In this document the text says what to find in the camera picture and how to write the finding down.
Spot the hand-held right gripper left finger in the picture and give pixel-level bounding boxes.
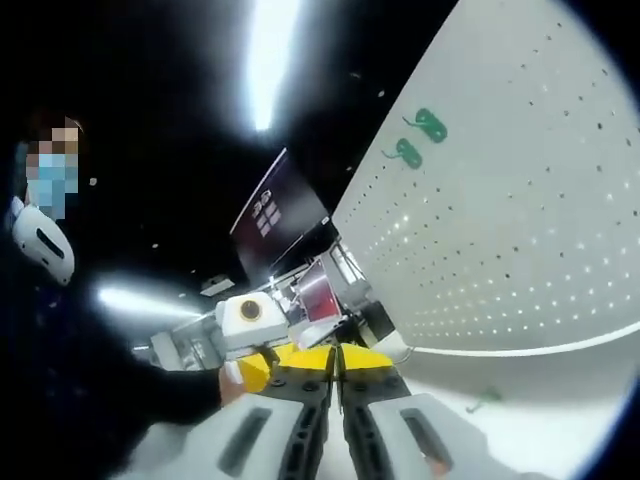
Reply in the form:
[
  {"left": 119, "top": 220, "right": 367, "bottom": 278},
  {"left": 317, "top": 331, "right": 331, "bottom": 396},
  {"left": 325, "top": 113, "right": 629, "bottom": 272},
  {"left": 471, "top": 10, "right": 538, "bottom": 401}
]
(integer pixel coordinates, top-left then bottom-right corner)
[{"left": 127, "top": 345, "right": 337, "bottom": 480}]

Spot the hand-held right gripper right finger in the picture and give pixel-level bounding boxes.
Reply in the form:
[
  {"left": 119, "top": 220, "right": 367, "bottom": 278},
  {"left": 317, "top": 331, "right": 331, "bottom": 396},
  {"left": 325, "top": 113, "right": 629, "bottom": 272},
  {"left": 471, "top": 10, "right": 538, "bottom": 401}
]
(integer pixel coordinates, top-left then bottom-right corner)
[{"left": 337, "top": 344, "right": 531, "bottom": 480}]

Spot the green hook assembly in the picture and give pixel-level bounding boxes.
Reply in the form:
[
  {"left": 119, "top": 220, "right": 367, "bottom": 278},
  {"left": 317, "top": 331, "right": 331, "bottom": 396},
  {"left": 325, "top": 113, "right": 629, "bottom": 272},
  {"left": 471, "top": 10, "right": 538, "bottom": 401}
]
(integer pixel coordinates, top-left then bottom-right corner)
[
  {"left": 402, "top": 107, "right": 449, "bottom": 146},
  {"left": 382, "top": 137, "right": 425, "bottom": 171},
  {"left": 464, "top": 385, "right": 505, "bottom": 415}
]

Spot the white perforated mounting plate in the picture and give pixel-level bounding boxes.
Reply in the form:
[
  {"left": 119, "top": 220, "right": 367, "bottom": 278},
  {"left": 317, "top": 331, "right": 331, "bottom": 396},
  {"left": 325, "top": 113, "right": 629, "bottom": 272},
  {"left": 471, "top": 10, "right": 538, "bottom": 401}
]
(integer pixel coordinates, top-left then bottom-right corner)
[{"left": 329, "top": 0, "right": 640, "bottom": 359}]

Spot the person's left hand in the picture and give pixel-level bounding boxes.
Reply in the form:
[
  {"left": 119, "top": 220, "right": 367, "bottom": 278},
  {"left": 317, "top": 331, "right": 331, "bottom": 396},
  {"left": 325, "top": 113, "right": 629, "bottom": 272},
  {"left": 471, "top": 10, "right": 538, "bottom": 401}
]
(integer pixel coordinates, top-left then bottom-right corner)
[{"left": 217, "top": 368, "right": 247, "bottom": 407}]

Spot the pink lit monitor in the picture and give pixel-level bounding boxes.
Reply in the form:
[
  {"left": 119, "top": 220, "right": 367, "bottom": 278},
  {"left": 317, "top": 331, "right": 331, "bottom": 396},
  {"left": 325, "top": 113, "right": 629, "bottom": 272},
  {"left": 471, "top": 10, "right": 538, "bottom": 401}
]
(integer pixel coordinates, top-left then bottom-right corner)
[{"left": 296, "top": 258, "right": 347, "bottom": 322}]

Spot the black box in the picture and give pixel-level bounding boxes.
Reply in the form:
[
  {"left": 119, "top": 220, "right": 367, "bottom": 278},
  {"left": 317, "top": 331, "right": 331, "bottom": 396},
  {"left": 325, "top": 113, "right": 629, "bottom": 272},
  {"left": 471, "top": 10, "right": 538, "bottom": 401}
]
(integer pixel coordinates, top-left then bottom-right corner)
[{"left": 358, "top": 298, "right": 397, "bottom": 352}]

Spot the ceiling light strip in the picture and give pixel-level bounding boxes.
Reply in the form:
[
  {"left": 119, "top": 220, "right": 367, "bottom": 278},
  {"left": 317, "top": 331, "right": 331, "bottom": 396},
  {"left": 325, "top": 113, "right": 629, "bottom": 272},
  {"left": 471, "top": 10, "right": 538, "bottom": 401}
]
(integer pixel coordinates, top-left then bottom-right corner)
[
  {"left": 243, "top": 0, "right": 304, "bottom": 134},
  {"left": 96, "top": 283, "right": 204, "bottom": 324}
]

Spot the person in dark clothes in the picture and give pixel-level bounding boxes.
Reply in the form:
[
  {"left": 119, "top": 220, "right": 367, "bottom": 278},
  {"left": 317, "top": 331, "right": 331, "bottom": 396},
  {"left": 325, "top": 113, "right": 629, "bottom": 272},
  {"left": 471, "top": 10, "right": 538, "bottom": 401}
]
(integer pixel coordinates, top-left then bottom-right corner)
[{"left": 0, "top": 199, "right": 166, "bottom": 480}]

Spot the white chest device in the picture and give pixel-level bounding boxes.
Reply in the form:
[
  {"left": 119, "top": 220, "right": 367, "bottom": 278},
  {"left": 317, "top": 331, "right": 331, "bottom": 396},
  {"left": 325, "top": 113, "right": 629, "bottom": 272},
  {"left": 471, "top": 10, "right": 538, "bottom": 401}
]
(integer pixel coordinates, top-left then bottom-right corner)
[{"left": 9, "top": 202, "right": 77, "bottom": 287}]

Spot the large wall display screen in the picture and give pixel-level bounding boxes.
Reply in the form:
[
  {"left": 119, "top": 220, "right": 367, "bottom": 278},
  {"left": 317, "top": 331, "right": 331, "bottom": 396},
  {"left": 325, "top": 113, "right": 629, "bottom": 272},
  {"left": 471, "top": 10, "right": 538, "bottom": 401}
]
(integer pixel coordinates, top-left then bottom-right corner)
[{"left": 228, "top": 146, "right": 332, "bottom": 287}]

